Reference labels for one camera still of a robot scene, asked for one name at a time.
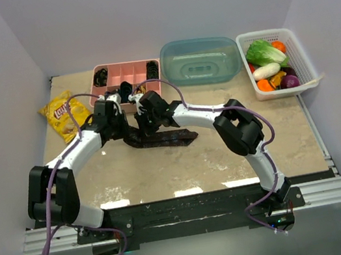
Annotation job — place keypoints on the pink divided organizer tray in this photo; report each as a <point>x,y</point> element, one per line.
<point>132,72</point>

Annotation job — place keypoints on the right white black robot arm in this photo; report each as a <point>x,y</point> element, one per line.
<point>240,129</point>

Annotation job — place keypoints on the green lettuce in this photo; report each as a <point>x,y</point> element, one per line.
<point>261,53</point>

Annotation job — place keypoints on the orange carrot piece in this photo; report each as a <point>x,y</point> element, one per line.
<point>264,85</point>

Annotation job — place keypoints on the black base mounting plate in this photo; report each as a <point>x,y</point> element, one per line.
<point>248,205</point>

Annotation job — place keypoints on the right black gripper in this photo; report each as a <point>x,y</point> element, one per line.
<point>145,130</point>

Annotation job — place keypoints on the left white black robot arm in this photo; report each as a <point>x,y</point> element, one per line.
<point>52,190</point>

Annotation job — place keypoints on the rolled black tie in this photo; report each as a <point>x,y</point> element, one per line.
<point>152,70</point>
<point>100,77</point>

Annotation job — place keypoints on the dark brown patterned tie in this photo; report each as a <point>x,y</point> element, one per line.
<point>136,138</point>

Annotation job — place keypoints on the blue transparent plastic bin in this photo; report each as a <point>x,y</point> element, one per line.
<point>200,61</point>

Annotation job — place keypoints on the rolled yellow tie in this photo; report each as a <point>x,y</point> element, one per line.
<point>141,89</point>

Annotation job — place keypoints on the dark purple eggplant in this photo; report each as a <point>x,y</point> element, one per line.
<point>289,71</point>

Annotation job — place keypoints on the yellow Lays chips bag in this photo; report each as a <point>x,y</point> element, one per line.
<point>58,118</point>

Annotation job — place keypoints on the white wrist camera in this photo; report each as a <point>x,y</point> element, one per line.
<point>135,99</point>
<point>116,99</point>

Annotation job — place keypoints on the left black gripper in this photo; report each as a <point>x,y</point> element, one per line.
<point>122,118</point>

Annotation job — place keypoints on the white radish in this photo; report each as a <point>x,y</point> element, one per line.
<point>266,71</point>

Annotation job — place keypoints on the orange yellow pepper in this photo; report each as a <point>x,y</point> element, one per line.
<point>275,80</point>

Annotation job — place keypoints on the rolled black tie back right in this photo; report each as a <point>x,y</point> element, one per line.
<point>152,70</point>

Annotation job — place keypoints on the purple onion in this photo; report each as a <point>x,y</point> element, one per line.
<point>289,81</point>

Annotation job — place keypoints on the rolled dark blue tie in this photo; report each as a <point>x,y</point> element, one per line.
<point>125,90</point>

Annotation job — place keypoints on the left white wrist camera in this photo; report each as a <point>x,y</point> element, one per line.
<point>116,99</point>

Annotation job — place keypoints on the white plastic basket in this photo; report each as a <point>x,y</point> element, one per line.
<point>298,60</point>

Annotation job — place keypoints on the rolled black tie back left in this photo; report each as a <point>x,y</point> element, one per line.
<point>100,77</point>

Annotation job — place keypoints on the orange fruit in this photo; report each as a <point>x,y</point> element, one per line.
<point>279,45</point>

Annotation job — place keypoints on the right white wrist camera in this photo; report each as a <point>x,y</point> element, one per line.
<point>135,99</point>

